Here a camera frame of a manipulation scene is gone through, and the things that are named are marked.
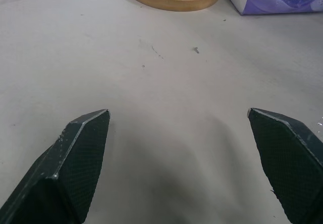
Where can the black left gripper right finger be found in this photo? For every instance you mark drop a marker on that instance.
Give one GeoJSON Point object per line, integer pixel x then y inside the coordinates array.
{"type": "Point", "coordinates": [290, 163]}

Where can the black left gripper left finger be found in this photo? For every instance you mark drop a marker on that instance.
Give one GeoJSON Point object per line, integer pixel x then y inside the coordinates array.
{"type": "Point", "coordinates": [63, 173]}

